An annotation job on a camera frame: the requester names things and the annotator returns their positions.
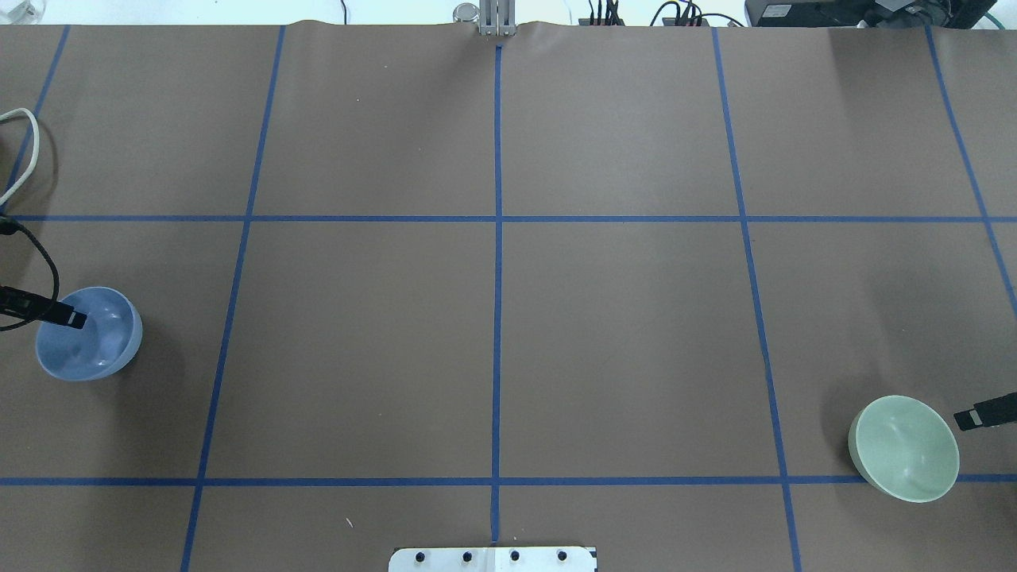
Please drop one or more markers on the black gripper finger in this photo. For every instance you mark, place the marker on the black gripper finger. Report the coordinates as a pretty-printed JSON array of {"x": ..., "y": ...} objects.
[
  {"x": 988, "y": 413},
  {"x": 28, "y": 308}
]

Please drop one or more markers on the blue bowl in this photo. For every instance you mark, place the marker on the blue bowl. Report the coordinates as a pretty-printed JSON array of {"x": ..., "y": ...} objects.
[{"x": 107, "y": 341}]

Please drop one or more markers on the green bowl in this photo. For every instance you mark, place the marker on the green bowl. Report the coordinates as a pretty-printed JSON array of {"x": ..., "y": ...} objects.
[{"x": 905, "y": 449}]

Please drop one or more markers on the small metal cup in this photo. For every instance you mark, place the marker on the small metal cup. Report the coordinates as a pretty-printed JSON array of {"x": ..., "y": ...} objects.
[{"x": 466, "y": 12}]

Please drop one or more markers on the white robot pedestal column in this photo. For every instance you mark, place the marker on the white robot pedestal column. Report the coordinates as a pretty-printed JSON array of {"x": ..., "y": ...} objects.
[{"x": 540, "y": 558}]

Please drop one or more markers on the aluminium frame post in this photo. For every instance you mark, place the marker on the aluminium frame post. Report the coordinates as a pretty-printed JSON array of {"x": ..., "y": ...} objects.
[{"x": 497, "y": 18}]

